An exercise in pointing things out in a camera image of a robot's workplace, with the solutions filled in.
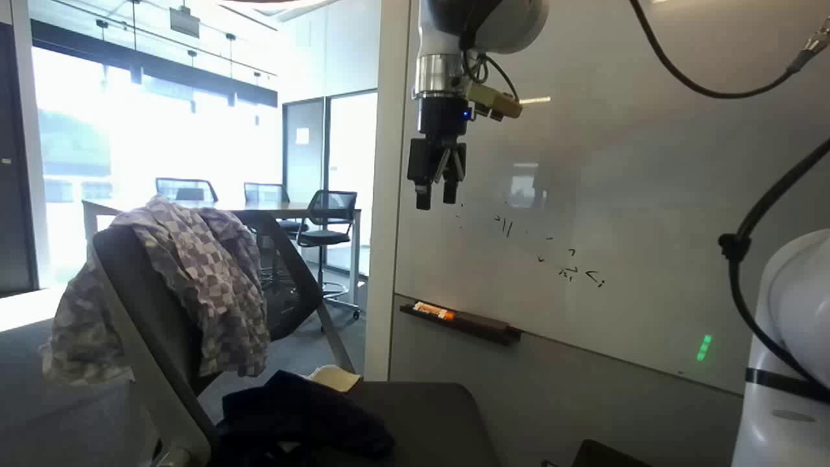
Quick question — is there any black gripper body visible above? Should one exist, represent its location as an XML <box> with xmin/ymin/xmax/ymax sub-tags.
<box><xmin>406</xmin><ymin>96</ymin><xmax>466</xmax><ymax>184</ymax></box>

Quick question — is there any white and blue checkered cloth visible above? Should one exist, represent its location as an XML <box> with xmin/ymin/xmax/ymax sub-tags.
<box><xmin>41</xmin><ymin>199</ymin><xmax>269</xmax><ymax>383</ymax></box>

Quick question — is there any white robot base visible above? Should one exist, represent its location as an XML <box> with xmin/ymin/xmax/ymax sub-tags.
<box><xmin>729</xmin><ymin>228</ymin><xmax>830</xmax><ymax>467</ymax></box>

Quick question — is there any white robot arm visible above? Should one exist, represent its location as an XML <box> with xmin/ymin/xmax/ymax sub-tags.
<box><xmin>406</xmin><ymin>0</ymin><xmax>550</xmax><ymax>210</ymax></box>

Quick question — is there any black office chair right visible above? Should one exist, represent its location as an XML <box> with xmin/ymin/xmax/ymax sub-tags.
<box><xmin>299</xmin><ymin>189</ymin><xmax>358</xmax><ymax>283</ymax></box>

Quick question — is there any office chair far middle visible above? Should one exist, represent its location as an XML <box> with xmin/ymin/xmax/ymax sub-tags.
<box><xmin>243</xmin><ymin>182</ymin><xmax>285</xmax><ymax>206</ymax></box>

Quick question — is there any black office chair near table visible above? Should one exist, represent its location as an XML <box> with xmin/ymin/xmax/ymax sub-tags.
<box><xmin>257</xmin><ymin>225</ymin><xmax>353</xmax><ymax>370</ymax></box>

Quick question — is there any grey mesh office chair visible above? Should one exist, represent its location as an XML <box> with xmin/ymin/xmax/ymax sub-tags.
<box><xmin>94</xmin><ymin>225</ymin><xmax>501</xmax><ymax>467</ymax></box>

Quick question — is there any office chair far left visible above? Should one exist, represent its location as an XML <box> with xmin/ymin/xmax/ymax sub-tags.
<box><xmin>156</xmin><ymin>175</ymin><xmax>218</xmax><ymax>206</ymax></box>

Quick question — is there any dark navy clothing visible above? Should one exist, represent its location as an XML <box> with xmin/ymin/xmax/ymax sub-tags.
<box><xmin>209</xmin><ymin>370</ymin><xmax>394</xmax><ymax>467</ymax></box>

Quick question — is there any marker tray with markers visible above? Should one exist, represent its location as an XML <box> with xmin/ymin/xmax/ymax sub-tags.
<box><xmin>404</xmin><ymin>300</ymin><xmax>522</xmax><ymax>341</ymax></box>

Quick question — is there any glass whiteboard panel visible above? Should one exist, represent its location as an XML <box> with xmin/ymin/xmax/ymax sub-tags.
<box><xmin>396</xmin><ymin>0</ymin><xmax>830</xmax><ymax>391</ymax></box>

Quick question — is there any yellow paper note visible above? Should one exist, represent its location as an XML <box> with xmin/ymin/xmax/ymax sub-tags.
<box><xmin>312</xmin><ymin>365</ymin><xmax>360</xmax><ymax>391</ymax></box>

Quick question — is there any wrist camera with yellow connector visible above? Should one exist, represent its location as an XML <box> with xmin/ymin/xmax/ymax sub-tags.
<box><xmin>461</xmin><ymin>81</ymin><xmax>522</xmax><ymax>122</ymax></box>

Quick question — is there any black cable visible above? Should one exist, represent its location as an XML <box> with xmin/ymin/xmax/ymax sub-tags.
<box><xmin>627</xmin><ymin>0</ymin><xmax>830</xmax><ymax>402</ymax></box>

